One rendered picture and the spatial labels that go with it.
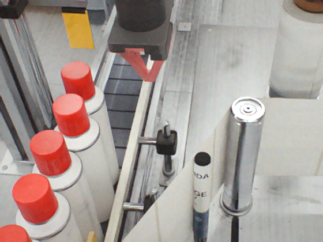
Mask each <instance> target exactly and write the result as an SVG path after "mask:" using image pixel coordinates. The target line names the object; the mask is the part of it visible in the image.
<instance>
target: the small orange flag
mask: <svg viewBox="0 0 323 242"><path fill-rule="evenodd" d="M61 11H62V15H63V19H64V22H65V27H66V31H67V35H68V38H69V43H70V47H72V48H95V46H94V43H93V37H92V32H91V27H90V23H89V18H88V12H87V8H86V7H74V6H62V9H61Z"/></svg>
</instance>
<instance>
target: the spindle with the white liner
mask: <svg viewBox="0 0 323 242"><path fill-rule="evenodd" d="M268 84H269V85H268V87H267V89H266V93H265V97H266V98H277V99H317V100H319V99H320V94H321V92H322V87H323V0H283V4H282V10H281V17H280V22H279V28H278V34H277V40H276V45H275V54H274V58H273V61H272V66H271V73H270V75H269V79H268Z"/></svg>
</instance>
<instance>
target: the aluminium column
mask: <svg viewBox="0 0 323 242"><path fill-rule="evenodd" d="M0 41H1V43H2V47H3V50H4V52H5V55H6V57H7V61H8V63H9V66H10V69H11V71H12V74H13V77H14V79H13V77H12V74H11V72H10V70H9V67H8V65H7V62H6V59H5V57H4V54H3V52H2V49H1V46H0V133H1V135H2V137H3V139H4V141H5V144H6V146H7V148H8V149H9V152H10V154H11V155H12V157H13V160H14V162H15V163H24V164H35V160H34V158H33V155H32V153H31V151H30V148H29V144H30V141H31V140H32V138H33V137H34V136H35V133H36V134H38V133H40V132H42V131H44V129H43V125H42V123H41V122H40V119H39V116H38V114H37V111H36V108H35V105H34V103H33V100H32V97H31V94H30V92H29V89H28V86H27V83H26V81H25V78H24V75H23V73H22V70H21V67H20V64H19V62H18V59H17V57H16V53H15V51H14V48H13V45H12V42H11V40H10V37H9V34H8V32H7V29H6V27H5V23H4V21H3V19H1V18H0ZM14 80H15V82H16V84H15V82H14ZM16 86H17V87H16ZM17 89H18V90H17ZM18 92H19V93H18ZM21 99H22V100H21ZM22 102H23V103H22ZM23 104H24V105H23ZM27 114H28V115H27ZM28 117H29V118H30V121H31V123H32V125H33V128H34V131H35V133H34V131H33V128H32V125H31V123H30V121H29V118H28Z"/></svg>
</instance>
